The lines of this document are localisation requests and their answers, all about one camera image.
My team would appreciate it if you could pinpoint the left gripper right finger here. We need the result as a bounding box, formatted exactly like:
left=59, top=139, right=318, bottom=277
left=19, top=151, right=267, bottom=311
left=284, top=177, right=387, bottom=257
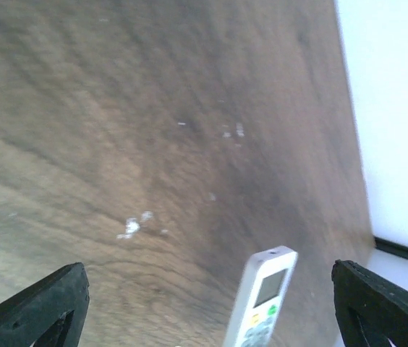
left=331, top=260, right=408, bottom=346

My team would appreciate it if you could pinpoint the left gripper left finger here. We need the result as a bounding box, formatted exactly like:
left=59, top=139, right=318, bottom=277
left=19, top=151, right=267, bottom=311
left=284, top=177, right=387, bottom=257
left=0, top=262, right=90, bottom=346

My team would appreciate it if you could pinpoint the white remote control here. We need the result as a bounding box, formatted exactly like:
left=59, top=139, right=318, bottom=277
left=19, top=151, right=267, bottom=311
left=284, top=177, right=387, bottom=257
left=223, top=246, right=298, bottom=347

